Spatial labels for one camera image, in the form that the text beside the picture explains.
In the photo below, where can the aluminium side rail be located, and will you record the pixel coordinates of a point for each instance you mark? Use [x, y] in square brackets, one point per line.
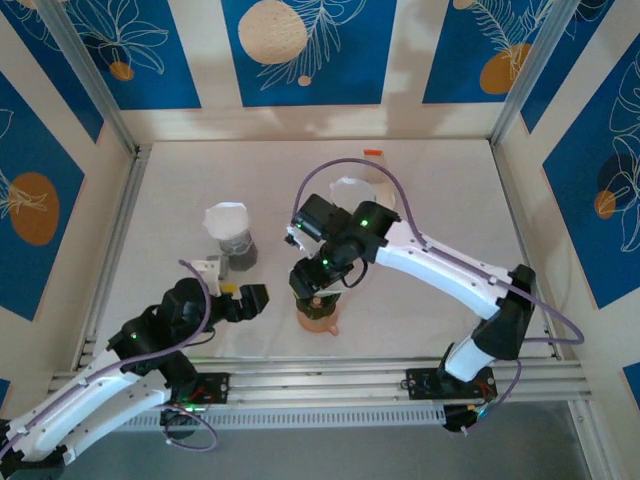
[121, 225]
[520, 225]

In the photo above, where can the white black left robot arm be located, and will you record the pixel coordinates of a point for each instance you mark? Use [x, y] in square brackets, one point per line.
[100, 400]

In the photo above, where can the wide aluminium mounting rail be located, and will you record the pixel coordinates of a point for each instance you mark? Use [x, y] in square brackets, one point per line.
[320, 382]

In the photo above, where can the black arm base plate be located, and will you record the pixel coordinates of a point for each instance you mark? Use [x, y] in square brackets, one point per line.
[420, 382]
[217, 387]

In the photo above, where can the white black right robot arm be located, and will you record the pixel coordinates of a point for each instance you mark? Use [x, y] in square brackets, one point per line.
[440, 280]

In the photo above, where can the dark gray octagonal cup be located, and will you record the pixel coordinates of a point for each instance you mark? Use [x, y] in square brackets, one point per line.
[245, 260]

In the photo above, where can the orange transparent measuring cup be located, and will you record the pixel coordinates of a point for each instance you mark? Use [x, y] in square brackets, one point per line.
[320, 327]

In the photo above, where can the aluminium frame post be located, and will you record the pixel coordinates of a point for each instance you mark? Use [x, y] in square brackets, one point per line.
[87, 75]
[531, 75]

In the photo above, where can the white table cloth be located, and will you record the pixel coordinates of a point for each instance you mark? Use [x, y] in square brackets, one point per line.
[200, 175]

